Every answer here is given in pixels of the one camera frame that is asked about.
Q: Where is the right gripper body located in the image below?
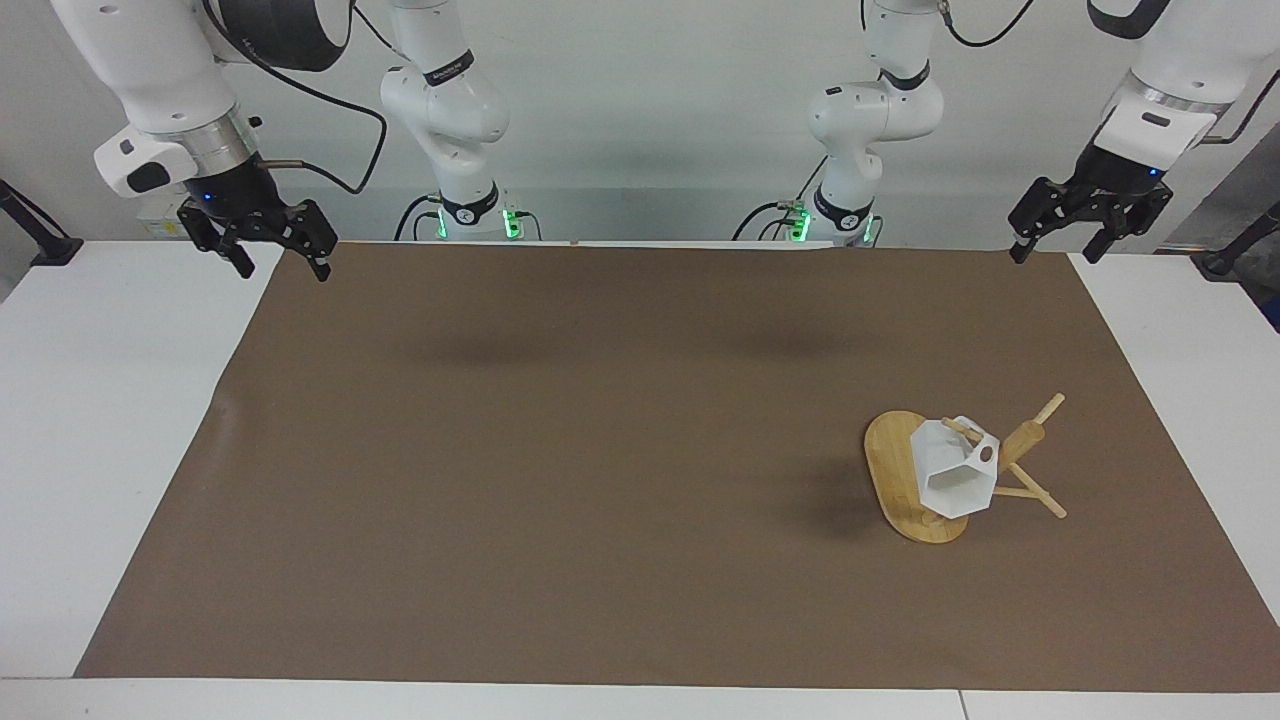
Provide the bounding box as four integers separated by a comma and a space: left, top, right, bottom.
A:
183, 157, 303, 242

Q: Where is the black cable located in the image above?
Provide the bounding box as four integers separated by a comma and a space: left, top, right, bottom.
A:
394, 194, 443, 242
938, 0, 1038, 49
732, 156, 831, 242
203, 0, 389, 197
1200, 68, 1280, 146

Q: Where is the black stand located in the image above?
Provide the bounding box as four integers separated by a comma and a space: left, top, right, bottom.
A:
1194, 200, 1280, 281
0, 179, 84, 267

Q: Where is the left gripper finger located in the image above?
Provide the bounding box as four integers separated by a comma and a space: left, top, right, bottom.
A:
1007, 177, 1088, 265
1082, 186, 1174, 265

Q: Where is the white faceted cup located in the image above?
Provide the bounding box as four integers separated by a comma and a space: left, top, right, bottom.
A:
908, 415, 1002, 521

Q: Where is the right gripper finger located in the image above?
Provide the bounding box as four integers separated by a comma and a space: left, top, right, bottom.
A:
268, 199, 340, 284
177, 200, 257, 280

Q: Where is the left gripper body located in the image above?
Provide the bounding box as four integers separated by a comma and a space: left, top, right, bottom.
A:
1068, 144, 1170, 217

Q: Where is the wooden cup rack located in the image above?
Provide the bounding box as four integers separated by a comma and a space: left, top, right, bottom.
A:
864, 392, 1069, 546

